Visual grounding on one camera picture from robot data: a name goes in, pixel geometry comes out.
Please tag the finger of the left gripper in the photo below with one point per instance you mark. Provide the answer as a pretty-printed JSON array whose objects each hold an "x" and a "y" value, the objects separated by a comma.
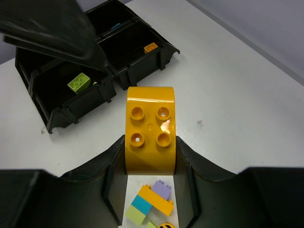
[{"x": 56, "y": 28}]

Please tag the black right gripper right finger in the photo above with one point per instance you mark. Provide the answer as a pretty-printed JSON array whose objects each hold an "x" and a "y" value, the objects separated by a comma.
[{"x": 208, "y": 196}]

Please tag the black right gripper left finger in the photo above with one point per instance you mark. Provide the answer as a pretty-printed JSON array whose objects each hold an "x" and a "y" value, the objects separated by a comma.
[{"x": 89, "y": 196}]

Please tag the pale green brick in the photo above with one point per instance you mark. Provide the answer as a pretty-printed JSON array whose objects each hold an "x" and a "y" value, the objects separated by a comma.
[{"x": 134, "y": 215}]

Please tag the green two-stud lego brick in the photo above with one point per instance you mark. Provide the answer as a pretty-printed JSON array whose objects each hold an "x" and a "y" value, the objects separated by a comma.
[{"x": 79, "y": 83}]

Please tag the long orange lego brick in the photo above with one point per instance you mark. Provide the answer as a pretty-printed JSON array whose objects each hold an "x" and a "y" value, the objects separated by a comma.
[{"x": 164, "y": 206}]

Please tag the purple lego brick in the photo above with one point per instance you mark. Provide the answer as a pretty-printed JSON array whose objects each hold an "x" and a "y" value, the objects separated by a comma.
[{"x": 162, "y": 189}]

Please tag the orange small lego brick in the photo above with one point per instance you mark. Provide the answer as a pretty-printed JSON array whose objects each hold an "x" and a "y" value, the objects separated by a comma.
[{"x": 150, "y": 47}]

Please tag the orange square lego brick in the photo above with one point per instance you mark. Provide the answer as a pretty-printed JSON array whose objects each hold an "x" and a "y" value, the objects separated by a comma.
[{"x": 150, "y": 131}]

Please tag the purple lego with striped top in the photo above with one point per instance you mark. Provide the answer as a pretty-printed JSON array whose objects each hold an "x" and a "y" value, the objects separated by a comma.
[{"x": 166, "y": 225}]

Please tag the black divided sorting bin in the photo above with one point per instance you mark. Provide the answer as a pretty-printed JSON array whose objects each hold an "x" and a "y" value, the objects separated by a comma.
[{"x": 65, "y": 90}]

